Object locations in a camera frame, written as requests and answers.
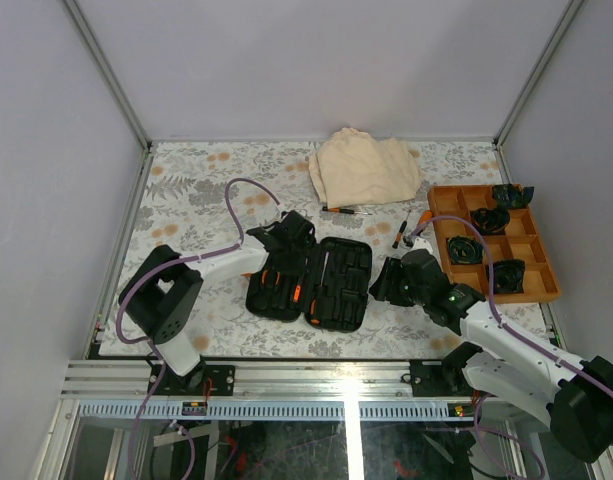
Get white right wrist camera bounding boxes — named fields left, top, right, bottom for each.
left=407, top=236, right=434, bottom=259

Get orange handled long screwdriver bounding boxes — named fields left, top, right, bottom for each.
left=417, top=210, right=433, bottom=226

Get orange utility knife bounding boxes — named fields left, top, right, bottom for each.
left=292, top=283, right=302, bottom=303

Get dark tape roll bottom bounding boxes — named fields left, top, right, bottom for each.
left=486, top=259, right=526, bottom=295

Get large black orange screwdriver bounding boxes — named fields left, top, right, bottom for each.
left=310, top=251, right=330, bottom=325

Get dark green tool case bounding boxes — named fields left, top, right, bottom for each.
left=246, top=237, right=372, bottom=333

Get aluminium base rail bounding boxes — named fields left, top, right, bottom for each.
left=60, top=359, right=477, bottom=421

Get orange compartment tray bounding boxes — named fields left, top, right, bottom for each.
left=428, top=185, right=561, bottom=304

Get dark tape roll top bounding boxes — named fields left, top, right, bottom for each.
left=492, top=184, right=535, bottom=210

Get small precision screwdriver by bag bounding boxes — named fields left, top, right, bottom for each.
left=321, top=206, right=373, bottom=216

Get orange black needle-nose pliers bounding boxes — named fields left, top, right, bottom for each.
left=260, top=269, right=282, bottom=291

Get cream cloth bag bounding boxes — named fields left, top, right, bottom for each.
left=308, top=127, right=422, bottom=208

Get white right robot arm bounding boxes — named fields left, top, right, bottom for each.
left=370, top=249, right=613, bottom=463

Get dark tape roll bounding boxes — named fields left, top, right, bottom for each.
left=486, top=259, right=526, bottom=295
left=492, top=184, right=535, bottom=210
left=447, top=236, right=484, bottom=265
left=471, top=207, right=510, bottom=236

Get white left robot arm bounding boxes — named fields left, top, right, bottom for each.
left=115, top=210, right=315, bottom=395

